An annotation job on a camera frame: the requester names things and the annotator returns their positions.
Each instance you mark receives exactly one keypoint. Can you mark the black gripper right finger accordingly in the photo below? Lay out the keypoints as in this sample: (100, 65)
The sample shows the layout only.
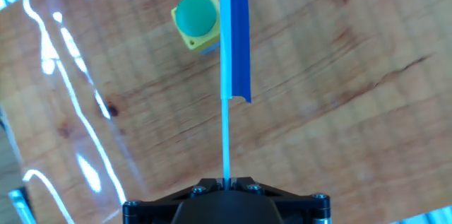
(247, 183)

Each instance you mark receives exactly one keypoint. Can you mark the yellow box with green button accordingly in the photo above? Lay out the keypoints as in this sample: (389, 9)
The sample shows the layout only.
(196, 15)

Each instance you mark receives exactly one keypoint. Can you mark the blue flag with white stick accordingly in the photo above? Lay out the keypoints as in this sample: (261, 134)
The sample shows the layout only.
(240, 40)

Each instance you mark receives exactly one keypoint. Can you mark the glossy wood-grain mat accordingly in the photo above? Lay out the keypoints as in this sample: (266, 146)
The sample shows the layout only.
(318, 111)

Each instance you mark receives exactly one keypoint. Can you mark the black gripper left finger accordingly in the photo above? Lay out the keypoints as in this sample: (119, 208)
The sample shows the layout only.
(208, 184)

